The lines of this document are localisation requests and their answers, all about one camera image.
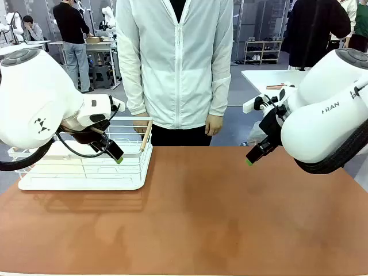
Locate white wire basket wooden handles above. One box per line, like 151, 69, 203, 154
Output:
7, 116, 154, 191

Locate black left arm cable sleeve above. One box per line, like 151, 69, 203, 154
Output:
0, 137, 56, 172

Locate white desk with box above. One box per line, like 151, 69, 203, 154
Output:
48, 40, 122, 87

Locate person's left hand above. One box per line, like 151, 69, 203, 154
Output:
205, 114, 225, 137

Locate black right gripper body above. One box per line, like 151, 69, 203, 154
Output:
258, 107, 286, 147

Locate person's left forearm white sleeve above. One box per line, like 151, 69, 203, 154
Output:
208, 75, 232, 117

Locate person's right hand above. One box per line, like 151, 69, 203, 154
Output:
132, 112, 152, 133

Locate seated person grey hoodie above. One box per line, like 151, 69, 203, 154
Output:
22, 15, 45, 42

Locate large white side table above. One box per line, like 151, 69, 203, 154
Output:
241, 69, 315, 96

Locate person in white jacket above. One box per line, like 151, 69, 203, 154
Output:
115, 0, 234, 147

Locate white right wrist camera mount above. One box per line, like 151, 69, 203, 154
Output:
242, 85, 297, 114

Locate black right arm cable sleeve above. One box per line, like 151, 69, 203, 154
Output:
293, 118, 368, 175

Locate light wooden shoe rack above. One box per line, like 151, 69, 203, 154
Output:
244, 40, 283, 66

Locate person in green top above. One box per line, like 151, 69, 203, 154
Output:
347, 0, 368, 53

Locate white desk with seated person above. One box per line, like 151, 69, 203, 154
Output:
0, 40, 51, 57

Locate black arm cable sleeve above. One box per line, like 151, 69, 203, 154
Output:
293, 118, 368, 175
0, 137, 56, 172

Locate person in cream top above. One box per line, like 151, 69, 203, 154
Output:
327, 0, 358, 50

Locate man black sweater grey jeans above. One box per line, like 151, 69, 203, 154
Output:
52, 0, 95, 94

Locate translucent plastic bag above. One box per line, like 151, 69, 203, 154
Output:
247, 121, 270, 147

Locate cardboard box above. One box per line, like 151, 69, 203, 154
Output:
86, 36, 112, 44

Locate grey step stool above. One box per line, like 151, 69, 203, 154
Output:
91, 65, 113, 90

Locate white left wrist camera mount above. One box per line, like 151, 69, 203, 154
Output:
110, 95, 127, 113

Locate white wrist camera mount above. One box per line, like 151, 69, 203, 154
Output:
110, 95, 127, 113
242, 85, 297, 114

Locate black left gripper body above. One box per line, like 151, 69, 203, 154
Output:
70, 120, 113, 145

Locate person in black coat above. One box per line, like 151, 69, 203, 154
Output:
287, 0, 352, 71

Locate person's right forearm white sleeve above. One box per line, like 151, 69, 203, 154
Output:
116, 37, 148, 116

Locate thin black left gripper cable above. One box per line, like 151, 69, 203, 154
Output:
55, 94, 121, 159

